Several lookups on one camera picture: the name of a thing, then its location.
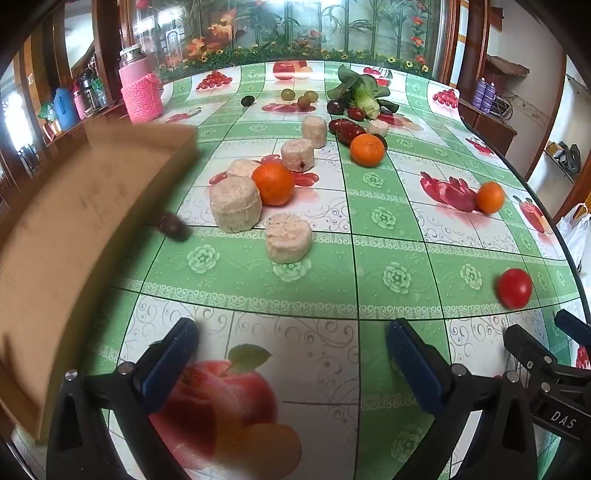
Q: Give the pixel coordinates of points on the brown grape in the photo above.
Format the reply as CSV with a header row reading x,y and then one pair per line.
x,y
303,103

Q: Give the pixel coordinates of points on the brown cardboard box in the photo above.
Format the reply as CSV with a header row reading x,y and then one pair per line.
x,y
69,230

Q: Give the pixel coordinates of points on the green bok choy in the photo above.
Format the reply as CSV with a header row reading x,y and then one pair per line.
x,y
364,94

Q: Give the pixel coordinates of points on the flower painted glass panel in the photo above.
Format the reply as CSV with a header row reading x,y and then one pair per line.
x,y
295,23

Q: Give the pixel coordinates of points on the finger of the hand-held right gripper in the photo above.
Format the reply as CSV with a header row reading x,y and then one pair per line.
x,y
575,326
526,344

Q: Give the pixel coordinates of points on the red date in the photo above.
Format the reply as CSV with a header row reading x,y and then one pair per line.
x,y
337,124
355,113
354,134

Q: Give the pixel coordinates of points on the red tomato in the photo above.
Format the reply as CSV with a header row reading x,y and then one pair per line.
x,y
515,288

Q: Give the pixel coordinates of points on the green grape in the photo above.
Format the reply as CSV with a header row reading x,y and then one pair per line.
x,y
288,94
312,96

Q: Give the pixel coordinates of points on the dark brown fruit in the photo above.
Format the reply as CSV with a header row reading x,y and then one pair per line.
x,y
173,226

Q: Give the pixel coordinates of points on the pale round rice cake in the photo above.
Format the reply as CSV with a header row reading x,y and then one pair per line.
x,y
289,237
298,154
236,203
241,167
377,127
315,131

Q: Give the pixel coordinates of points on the green fruit printed tablecloth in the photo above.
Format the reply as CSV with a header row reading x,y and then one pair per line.
x,y
378,258

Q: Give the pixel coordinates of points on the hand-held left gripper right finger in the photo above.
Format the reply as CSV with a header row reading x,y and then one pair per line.
x,y
411,364

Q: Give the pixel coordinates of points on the white plastic bag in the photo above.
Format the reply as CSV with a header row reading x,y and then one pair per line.
x,y
575,230

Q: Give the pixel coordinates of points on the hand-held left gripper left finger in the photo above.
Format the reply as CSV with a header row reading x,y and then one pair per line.
x,y
171,360

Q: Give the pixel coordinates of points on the pink knitted jar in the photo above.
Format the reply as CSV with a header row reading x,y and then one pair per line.
x,y
141,97

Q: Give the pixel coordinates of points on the purple bottle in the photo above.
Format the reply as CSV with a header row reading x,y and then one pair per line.
x,y
479,92
490,98

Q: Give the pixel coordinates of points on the blue thermos jug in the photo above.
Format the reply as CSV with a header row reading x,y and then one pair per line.
x,y
64,108

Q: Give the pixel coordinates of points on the dark grape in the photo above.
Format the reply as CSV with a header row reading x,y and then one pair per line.
x,y
248,100

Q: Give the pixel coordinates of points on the pink bottle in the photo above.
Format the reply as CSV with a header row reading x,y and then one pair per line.
x,y
80,102

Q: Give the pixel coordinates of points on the orange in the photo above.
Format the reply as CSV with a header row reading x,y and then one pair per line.
x,y
367,150
273,183
490,197

